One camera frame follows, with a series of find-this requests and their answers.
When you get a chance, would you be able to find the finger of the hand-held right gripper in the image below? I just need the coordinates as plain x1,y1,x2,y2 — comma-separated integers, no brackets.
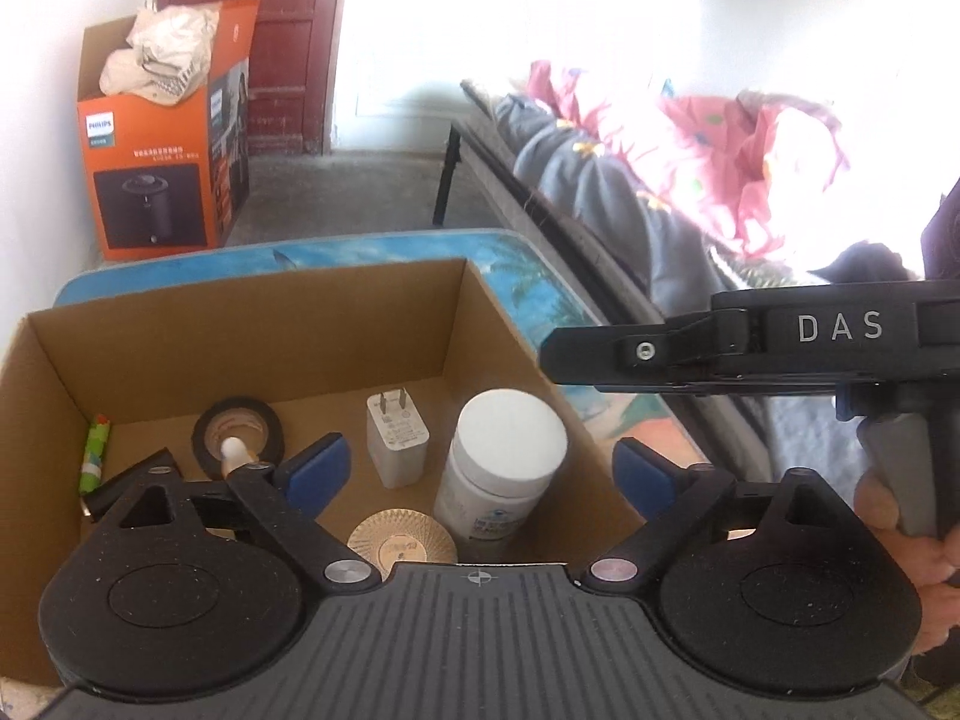
538,310,845,398

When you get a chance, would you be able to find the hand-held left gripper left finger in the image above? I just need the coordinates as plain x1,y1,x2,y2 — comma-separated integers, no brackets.
94,433,383,592

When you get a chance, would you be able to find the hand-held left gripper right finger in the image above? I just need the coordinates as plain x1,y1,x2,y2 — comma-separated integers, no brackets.
583,436,871,592

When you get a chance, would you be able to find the black tape roll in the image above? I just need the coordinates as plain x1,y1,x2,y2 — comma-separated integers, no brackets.
191,396,287,481

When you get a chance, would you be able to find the white charger plug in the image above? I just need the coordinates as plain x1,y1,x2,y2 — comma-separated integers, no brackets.
366,388,431,488

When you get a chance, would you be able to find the small white bottle tip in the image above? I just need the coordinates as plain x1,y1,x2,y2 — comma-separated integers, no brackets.
220,437,257,482

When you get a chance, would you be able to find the round beige ribbed disc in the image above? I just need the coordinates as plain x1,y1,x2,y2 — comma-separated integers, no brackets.
346,508,458,582

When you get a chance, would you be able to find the white pill bottle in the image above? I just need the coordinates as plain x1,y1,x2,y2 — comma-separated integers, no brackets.
433,388,567,550

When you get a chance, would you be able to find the brown cardboard box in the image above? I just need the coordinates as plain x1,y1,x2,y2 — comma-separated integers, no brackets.
0,259,650,687

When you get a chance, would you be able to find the green lip balm tube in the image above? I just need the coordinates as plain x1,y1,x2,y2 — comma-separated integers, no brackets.
79,414,112,494

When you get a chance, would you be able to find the person's right hand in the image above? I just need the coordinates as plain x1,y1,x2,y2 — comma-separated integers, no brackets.
853,465,960,659

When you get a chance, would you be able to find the black cloth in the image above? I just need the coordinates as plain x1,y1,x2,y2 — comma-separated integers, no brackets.
810,240,925,287

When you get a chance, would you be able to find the orange appliance box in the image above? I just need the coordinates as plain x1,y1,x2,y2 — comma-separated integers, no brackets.
77,0,260,262

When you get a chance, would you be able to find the red wooden door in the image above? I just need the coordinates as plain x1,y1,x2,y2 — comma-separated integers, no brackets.
146,0,352,157

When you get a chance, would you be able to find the crumpled white cloth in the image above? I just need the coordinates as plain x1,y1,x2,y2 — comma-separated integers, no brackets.
100,4,222,106

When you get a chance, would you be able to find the dark metal bed frame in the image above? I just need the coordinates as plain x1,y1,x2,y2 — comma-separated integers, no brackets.
433,79,676,301

